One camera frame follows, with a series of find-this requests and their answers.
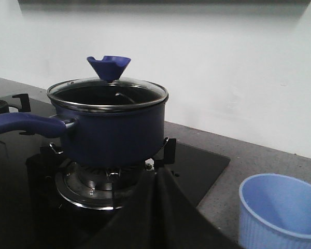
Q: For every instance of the black glass gas stove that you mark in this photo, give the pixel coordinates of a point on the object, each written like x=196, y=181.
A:
x=32, y=215

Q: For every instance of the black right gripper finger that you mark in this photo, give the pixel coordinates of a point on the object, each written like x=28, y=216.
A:
x=158, y=215

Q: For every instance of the light blue ribbed cup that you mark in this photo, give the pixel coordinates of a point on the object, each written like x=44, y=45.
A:
x=274, y=212

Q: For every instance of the black gas burner head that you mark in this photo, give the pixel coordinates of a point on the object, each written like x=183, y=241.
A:
x=110, y=179

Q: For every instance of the dark blue saucepan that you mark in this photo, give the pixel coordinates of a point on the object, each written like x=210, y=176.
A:
x=100, y=124

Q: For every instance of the black pot support grate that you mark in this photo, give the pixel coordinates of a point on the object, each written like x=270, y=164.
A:
x=71, y=189

